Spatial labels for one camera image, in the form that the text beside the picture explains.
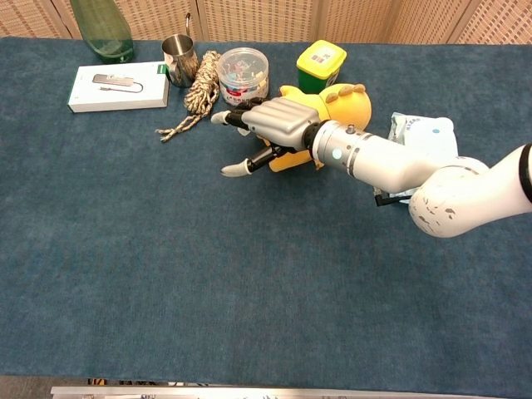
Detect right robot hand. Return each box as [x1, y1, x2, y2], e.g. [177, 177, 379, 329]
[210, 96, 323, 178]

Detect yellow plush toy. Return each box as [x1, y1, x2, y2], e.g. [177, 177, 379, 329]
[260, 83, 373, 173]

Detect clear tub of binder clips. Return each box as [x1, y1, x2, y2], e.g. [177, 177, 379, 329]
[216, 47, 270, 106]

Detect yellow lidded green container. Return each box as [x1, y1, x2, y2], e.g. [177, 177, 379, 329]
[296, 39, 348, 95]

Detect woven folding screen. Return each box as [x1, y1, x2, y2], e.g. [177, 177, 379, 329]
[0, 0, 532, 45]

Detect stainless steel mug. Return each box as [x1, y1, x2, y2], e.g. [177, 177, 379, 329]
[161, 12, 200, 89]

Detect blue felt table mat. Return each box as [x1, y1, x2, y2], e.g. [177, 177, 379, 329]
[0, 36, 532, 394]

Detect white wet wipes pack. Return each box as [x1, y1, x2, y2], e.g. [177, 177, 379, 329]
[372, 111, 460, 207]

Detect white USB hub box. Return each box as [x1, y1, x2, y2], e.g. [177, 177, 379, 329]
[66, 61, 171, 114]

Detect green glass bottle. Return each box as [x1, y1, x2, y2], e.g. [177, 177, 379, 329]
[69, 0, 135, 65]

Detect coiled tan braided rope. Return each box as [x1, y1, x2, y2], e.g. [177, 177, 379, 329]
[155, 50, 221, 144]

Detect aluminium frame rail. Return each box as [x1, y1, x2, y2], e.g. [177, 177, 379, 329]
[50, 385, 532, 399]

